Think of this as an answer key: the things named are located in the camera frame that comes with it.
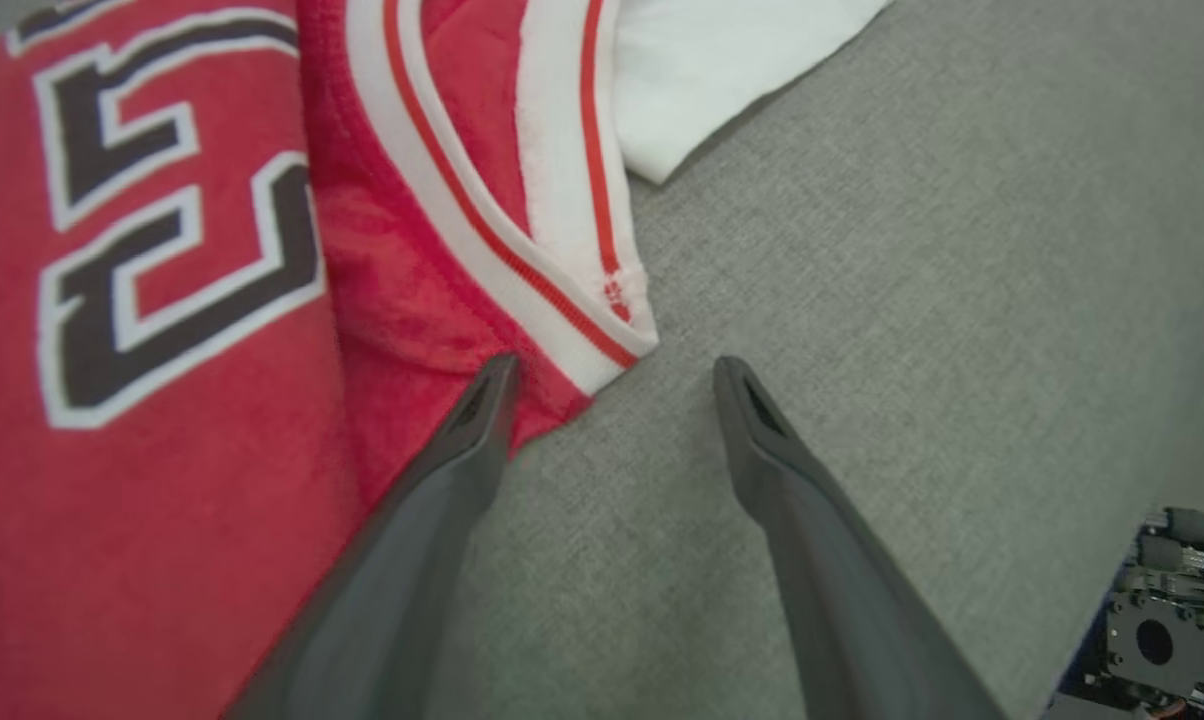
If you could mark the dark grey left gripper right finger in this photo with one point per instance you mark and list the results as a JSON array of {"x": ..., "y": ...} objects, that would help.
[{"x": 842, "y": 580}]

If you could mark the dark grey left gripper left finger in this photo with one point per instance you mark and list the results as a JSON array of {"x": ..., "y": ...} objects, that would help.
[{"x": 402, "y": 580}]

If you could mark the red jersey with number print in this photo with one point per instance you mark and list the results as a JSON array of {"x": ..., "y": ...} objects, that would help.
[{"x": 162, "y": 550}]

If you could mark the black robot base mechanism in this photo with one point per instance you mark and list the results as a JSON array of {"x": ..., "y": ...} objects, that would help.
[{"x": 1162, "y": 640}]

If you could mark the white garment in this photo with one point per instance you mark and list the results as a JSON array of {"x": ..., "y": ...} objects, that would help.
[{"x": 722, "y": 70}]

